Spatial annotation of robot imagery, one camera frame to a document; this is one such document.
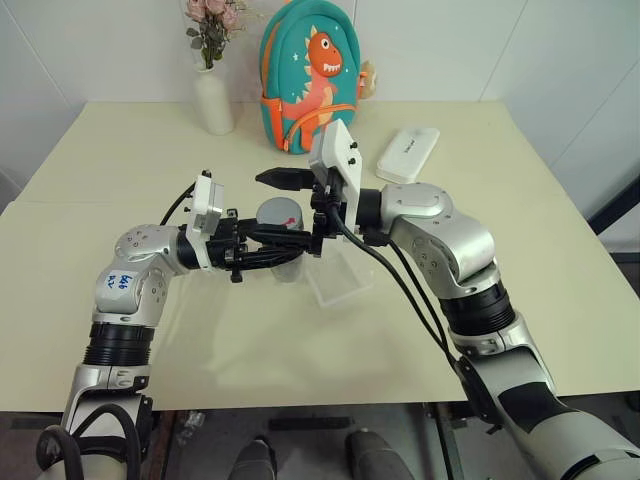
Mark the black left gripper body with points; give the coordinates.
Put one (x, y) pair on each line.
(224, 246)

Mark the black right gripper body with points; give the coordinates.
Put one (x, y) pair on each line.
(325, 210)

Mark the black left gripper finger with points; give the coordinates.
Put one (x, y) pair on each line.
(265, 231)
(270, 260)

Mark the grey jar lid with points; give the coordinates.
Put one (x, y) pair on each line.
(274, 212)

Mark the clear plastic jar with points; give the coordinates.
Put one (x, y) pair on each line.
(290, 274)

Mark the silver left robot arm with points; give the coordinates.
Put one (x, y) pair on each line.
(134, 292)

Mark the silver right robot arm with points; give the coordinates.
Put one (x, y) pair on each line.
(462, 240)

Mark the clear plastic box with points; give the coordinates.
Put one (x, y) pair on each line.
(341, 285)

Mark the white oblong case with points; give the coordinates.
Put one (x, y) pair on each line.
(407, 154)

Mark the white ceramic vase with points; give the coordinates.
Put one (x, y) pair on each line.
(213, 105)

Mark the teal dinosaur backpack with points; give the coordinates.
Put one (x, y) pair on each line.
(300, 65)

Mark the beige plush pendant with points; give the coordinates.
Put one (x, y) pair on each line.
(369, 80)

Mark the pink flower bouquet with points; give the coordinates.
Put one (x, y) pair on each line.
(212, 30)

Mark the black bar under table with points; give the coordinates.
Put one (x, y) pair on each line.
(310, 424)

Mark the dark rounded shape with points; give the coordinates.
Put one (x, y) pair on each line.
(256, 460)
(372, 455)

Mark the dark metal stand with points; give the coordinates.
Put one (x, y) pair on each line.
(617, 210)

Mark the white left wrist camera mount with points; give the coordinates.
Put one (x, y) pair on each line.
(203, 200)

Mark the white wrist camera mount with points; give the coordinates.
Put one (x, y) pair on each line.
(337, 150)
(203, 200)

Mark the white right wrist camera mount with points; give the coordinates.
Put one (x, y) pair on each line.
(337, 150)

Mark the grey metal table frame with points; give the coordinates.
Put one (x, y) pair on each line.
(442, 440)

